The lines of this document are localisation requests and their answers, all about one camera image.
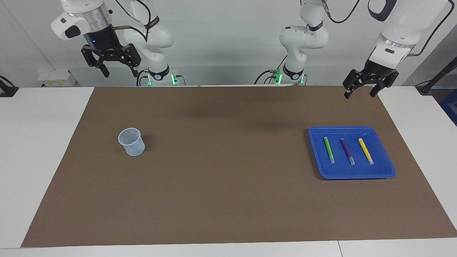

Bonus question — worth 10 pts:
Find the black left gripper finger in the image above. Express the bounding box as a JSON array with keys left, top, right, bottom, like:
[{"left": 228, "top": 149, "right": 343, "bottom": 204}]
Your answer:
[
  {"left": 370, "top": 77, "right": 395, "bottom": 98},
  {"left": 343, "top": 70, "right": 368, "bottom": 99}
]

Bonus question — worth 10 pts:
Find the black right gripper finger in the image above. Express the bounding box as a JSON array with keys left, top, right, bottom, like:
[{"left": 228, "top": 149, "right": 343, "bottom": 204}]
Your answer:
[
  {"left": 81, "top": 45, "right": 110, "bottom": 78},
  {"left": 118, "top": 44, "right": 142, "bottom": 77}
]

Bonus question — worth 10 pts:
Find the yellow pen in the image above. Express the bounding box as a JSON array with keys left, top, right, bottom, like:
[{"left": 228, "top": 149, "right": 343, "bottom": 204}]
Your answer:
[{"left": 358, "top": 138, "right": 374, "bottom": 165}]

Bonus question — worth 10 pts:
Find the purple pen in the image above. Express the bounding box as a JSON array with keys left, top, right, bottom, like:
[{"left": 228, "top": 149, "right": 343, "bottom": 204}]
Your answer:
[{"left": 340, "top": 138, "right": 356, "bottom": 166}]

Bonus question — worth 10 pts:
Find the green pen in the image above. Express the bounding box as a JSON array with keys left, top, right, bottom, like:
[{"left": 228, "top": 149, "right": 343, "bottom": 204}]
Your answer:
[{"left": 323, "top": 137, "right": 336, "bottom": 164}]

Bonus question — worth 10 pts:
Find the white power socket box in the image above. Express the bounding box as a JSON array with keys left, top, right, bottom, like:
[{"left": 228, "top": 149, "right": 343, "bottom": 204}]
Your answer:
[{"left": 37, "top": 70, "right": 77, "bottom": 87}]

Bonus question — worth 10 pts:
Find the black stand pole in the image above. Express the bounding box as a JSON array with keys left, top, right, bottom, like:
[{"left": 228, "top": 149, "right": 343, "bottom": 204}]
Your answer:
[{"left": 415, "top": 57, "right": 457, "bottom": 95}]

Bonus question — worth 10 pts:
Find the blue crate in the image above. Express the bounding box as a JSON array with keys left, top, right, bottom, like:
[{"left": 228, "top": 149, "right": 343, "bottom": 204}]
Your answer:
[{"left": 438, "top": 89, "right": 457, "bottom": 126}]

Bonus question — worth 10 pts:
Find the translucent pale blue cup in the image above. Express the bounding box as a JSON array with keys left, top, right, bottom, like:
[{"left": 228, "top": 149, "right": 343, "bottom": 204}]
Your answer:
[{"left": 118, "top": 127, "right": 146, "bottom": 157}]

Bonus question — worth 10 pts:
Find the blue plastic tray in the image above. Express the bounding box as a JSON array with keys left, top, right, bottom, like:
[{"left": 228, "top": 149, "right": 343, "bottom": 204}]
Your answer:
[{"left": 308, "top": 126, "right": 396, "bottom": 180}]

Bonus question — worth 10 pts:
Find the black table clamp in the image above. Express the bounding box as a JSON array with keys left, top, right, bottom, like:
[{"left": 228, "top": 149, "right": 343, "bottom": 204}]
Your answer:
[{"left": 0, "top": 76, "right": 19, "bottom": 97}]

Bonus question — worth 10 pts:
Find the brown table mat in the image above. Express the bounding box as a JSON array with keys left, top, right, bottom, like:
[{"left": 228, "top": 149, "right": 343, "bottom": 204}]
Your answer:
[{"left": 21, "top": 86, "right": 457, "bottom": 248}]

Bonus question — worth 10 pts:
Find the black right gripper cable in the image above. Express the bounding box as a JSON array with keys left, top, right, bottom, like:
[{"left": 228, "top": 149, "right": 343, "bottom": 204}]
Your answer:
[{"left": 111, "top": 0, "right": 152, "bottom": 42}]

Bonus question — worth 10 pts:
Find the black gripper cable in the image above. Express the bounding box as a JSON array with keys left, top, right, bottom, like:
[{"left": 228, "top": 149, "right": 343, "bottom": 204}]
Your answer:
[
  {"left": 321, "top": 0, "right": 456, "bottom": 57},
  {"left": 111, "top": 0, "right": 152, "bottom": 42}
]

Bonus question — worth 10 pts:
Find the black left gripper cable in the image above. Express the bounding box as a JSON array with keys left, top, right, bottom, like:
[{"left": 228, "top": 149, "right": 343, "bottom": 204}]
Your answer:
[{"left": 321, "top": 0, "right": 456, "bottom": 57}]

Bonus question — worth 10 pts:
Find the black left base cable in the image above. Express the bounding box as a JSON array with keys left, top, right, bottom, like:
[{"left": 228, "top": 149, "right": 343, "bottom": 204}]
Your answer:
[{"left": 254, "top": 55, "right": 288, "bottom": 85}]

